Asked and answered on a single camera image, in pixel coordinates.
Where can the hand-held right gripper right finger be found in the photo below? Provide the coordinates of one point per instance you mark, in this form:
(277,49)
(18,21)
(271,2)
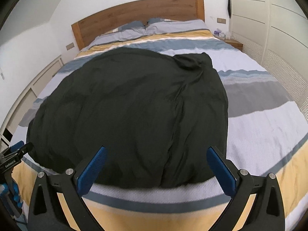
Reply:
(220,170)

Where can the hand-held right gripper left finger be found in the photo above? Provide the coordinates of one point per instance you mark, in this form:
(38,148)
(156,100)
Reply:
(93,170)

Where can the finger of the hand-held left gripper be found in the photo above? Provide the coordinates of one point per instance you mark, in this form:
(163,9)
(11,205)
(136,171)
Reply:
(25,148)
(16,145)

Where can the black down coat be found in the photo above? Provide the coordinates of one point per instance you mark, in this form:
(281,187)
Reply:
(132,115)

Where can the person's left hand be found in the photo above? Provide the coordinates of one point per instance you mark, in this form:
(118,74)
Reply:
(16,192)

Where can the low white slatted cabinet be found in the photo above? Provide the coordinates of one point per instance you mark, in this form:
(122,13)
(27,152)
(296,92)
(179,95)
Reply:
(31,93)

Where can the striped duvet cover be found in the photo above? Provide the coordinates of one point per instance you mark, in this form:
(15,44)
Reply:
(259,115)

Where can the wooden nightstand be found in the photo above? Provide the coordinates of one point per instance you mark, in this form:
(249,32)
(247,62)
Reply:
(234,43)

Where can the striped pillow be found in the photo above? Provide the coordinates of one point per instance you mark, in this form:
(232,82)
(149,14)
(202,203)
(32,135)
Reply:
(175,25)
(131,27)

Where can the white wardrobe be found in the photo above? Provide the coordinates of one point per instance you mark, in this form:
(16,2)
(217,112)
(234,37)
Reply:
(276,24)

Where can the wooden bed headboard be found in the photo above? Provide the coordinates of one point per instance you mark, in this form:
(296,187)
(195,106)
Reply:
(134,16)

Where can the wall switch panel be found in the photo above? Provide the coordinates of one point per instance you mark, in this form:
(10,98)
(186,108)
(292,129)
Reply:
(70,46)
(221,21)

